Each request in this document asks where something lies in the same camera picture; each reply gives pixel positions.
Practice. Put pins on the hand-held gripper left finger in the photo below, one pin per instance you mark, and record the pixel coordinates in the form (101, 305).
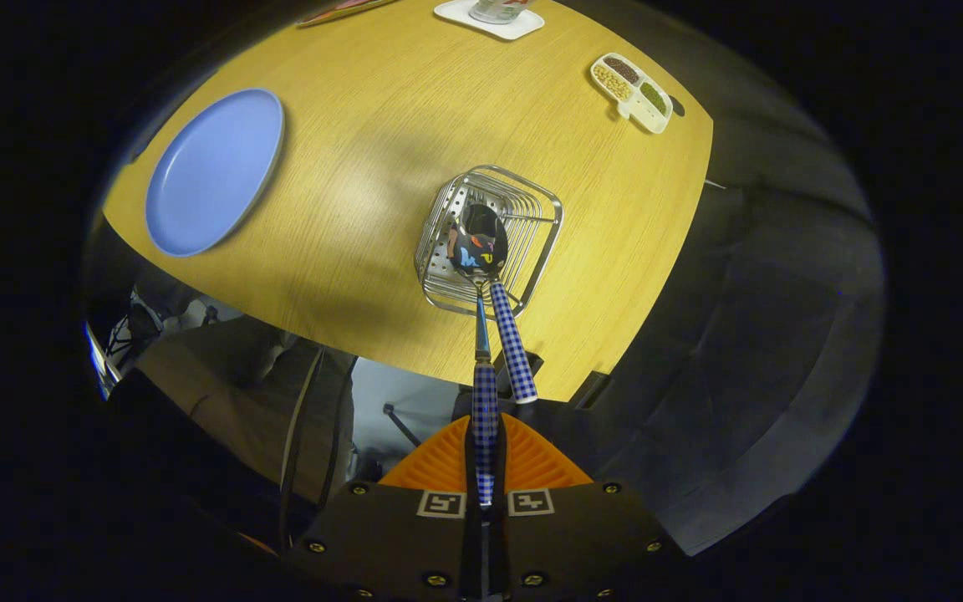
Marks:
(389, 535)

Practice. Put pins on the beige food plate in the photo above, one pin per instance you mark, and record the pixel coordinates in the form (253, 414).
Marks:
(339, 10)

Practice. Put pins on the white square coaster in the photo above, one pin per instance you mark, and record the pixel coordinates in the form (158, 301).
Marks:
(456, 12)

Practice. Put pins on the black table grommet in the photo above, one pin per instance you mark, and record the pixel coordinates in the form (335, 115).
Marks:
(678, 106)

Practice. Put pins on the black backdrop cloth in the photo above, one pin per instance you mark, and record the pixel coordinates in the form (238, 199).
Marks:
(782, 293)

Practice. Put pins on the white and green drink bottle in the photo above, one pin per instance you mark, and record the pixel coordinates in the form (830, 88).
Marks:
(498, 8)

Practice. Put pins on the white divided dish with beans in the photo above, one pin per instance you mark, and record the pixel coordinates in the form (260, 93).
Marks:
(632, 88)

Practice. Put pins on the blue plate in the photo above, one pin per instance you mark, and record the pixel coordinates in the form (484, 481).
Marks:
(214, 167)

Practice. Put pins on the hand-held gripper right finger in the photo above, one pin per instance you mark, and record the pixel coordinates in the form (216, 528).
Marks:
(582, 535)

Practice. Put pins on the person's khaki trousers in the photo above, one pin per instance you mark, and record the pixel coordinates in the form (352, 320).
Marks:
(222, 393)

